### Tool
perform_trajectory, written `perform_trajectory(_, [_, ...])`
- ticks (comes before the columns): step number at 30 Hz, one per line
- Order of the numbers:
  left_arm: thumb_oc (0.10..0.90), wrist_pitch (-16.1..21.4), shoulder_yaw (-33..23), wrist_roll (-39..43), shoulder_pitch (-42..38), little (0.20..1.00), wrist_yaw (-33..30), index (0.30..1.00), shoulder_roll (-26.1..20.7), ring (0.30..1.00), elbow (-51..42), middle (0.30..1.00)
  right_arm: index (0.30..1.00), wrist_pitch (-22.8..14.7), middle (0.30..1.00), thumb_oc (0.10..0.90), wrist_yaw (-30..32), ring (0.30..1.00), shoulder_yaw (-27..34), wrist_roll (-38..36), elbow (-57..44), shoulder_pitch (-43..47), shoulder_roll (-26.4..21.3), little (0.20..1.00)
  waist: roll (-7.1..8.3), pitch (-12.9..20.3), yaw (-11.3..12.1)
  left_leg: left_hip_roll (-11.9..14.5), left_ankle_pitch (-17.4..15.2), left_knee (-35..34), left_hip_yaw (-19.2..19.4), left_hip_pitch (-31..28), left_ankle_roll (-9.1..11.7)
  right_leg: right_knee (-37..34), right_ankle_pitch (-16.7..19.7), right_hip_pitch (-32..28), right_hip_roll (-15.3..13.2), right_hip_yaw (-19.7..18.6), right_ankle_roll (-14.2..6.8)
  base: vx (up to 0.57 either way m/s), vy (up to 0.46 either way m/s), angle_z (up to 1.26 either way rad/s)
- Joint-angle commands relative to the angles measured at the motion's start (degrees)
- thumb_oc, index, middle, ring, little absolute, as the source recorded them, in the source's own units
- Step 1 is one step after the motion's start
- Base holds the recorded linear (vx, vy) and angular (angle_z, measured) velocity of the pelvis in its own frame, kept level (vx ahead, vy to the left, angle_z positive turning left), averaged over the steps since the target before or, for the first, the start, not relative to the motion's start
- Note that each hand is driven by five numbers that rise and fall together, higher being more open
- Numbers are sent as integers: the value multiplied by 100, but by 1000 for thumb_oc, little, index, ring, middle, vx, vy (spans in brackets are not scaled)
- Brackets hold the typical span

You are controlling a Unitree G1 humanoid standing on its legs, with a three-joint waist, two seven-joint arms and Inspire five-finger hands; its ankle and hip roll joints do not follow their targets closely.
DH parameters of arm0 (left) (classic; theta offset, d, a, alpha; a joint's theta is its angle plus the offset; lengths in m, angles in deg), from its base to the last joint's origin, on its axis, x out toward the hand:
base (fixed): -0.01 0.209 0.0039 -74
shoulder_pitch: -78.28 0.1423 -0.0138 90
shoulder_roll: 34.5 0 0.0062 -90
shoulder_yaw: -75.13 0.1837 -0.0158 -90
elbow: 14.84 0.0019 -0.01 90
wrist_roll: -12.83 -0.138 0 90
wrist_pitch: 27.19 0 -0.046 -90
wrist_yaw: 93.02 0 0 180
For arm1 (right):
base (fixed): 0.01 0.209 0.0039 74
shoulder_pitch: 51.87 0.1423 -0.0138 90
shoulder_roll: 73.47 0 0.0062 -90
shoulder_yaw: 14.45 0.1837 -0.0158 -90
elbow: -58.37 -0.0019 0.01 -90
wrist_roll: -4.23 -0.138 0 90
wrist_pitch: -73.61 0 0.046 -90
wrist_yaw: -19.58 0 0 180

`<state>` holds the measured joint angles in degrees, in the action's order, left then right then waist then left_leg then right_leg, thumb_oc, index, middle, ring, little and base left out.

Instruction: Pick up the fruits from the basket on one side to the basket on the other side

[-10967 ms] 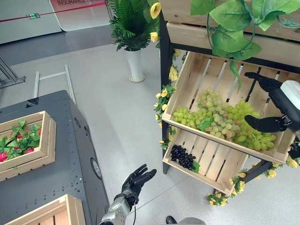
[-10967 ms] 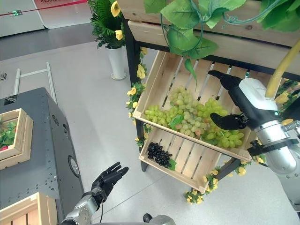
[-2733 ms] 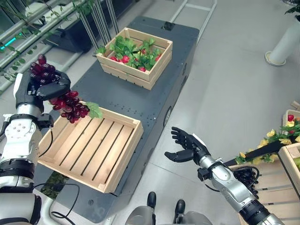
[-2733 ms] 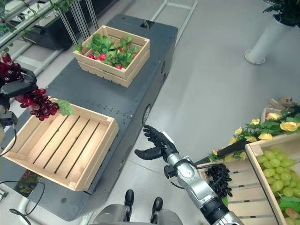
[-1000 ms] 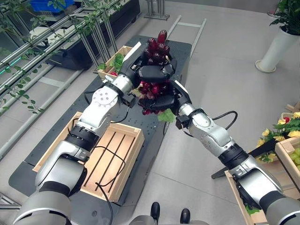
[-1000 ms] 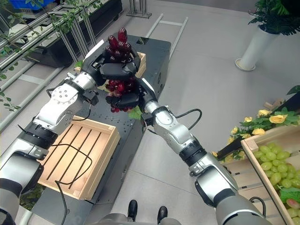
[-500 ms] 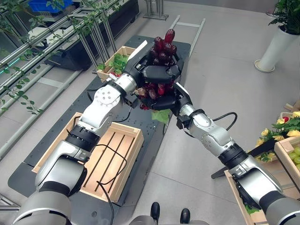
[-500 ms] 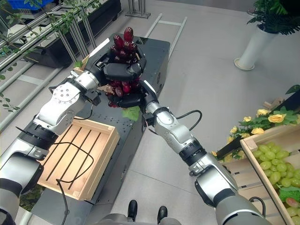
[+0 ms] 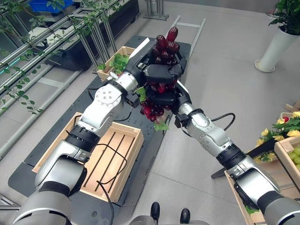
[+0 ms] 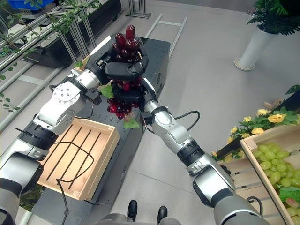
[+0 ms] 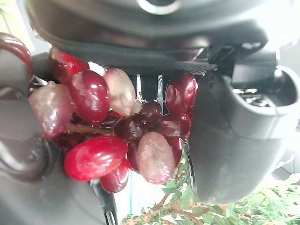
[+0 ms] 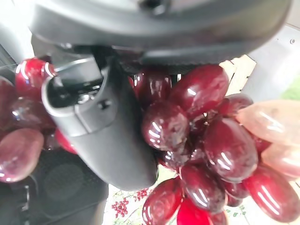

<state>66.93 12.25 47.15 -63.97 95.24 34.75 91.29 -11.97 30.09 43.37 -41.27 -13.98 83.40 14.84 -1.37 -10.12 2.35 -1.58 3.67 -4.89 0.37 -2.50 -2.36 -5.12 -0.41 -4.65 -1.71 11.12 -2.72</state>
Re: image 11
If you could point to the green leafy vine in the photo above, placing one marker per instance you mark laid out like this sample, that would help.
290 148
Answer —
257 207

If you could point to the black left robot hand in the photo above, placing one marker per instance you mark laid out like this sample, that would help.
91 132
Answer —
234 145

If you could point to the red grape bunch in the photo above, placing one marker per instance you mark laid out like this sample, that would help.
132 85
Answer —
91 93

